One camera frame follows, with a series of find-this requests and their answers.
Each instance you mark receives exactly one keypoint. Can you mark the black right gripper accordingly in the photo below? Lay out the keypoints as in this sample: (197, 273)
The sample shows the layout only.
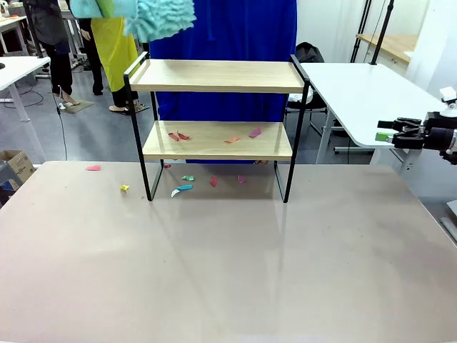
(439, 139)

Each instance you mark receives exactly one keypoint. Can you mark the teal microfibre duster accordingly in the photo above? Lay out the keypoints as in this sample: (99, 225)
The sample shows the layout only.
(160, 18)

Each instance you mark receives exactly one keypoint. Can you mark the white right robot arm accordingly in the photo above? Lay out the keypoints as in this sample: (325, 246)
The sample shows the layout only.
(455, 141)

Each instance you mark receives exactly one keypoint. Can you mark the hand of aproned person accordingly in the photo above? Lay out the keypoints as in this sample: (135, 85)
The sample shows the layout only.
(85, 35)

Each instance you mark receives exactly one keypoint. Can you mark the person in yellow apron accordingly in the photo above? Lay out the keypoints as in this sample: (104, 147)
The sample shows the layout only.
(114, 53)

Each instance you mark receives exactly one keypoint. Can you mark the person in dark clothes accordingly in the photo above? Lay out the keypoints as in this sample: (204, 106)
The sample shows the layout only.
(53, 21)

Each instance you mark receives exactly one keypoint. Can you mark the large white table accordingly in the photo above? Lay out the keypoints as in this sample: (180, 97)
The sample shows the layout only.
(357, 93)

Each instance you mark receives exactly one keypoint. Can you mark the black tripod stand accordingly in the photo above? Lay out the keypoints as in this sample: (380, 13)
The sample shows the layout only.
(35, 32)

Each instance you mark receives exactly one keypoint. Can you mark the light wooden table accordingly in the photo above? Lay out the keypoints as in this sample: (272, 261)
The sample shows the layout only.
(396, 44)

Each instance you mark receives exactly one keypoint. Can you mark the brown floor mat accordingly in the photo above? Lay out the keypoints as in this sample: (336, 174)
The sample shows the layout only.
(80, 106)

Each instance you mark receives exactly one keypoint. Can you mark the black stand pole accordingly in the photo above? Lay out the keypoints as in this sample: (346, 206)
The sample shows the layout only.
(361, 32)
(382, 32)

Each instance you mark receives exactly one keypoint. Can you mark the white plastic bag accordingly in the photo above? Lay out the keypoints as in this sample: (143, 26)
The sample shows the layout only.
(307, 97)

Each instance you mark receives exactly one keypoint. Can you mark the blue cloth drape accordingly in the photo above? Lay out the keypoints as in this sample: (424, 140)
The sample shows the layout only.
(221, 35)

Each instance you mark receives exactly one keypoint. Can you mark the black office chair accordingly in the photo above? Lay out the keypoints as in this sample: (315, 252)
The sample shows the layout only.
(308, 53)

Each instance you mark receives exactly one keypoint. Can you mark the magenta paper scrap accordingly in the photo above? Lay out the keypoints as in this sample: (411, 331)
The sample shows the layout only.
(255, 132)

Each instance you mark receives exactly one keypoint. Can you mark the pink paper scrap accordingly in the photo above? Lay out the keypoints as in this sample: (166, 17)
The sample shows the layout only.
(93, 168)
(241, 179)

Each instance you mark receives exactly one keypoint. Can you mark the orange paper scrap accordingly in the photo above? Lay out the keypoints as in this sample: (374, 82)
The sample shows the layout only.
(232, 139)

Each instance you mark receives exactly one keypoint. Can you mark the brown cardboard box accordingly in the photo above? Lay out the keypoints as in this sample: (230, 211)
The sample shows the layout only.
(19, 164)

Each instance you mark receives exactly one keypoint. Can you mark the yellow paper scrap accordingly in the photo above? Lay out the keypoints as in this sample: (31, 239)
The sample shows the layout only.
(124, 188)

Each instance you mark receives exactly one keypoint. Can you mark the green paper scrap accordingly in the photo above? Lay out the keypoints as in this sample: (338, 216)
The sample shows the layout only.
(188, 178)

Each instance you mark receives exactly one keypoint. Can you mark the teal paper scrap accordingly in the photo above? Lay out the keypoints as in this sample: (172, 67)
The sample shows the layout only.
(185, 187)

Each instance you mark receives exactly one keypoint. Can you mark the white paper scrap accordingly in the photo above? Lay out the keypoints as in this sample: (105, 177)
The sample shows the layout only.
(174, 193)

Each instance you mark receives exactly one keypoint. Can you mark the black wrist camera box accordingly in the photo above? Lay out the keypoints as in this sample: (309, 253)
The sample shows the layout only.
(441, 119)

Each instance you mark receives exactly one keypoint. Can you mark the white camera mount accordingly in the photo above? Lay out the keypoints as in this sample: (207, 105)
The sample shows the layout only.
(448, 97)

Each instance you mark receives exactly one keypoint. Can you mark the wooden shelf with black frame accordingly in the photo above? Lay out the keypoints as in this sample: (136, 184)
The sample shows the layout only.
(214, 75)

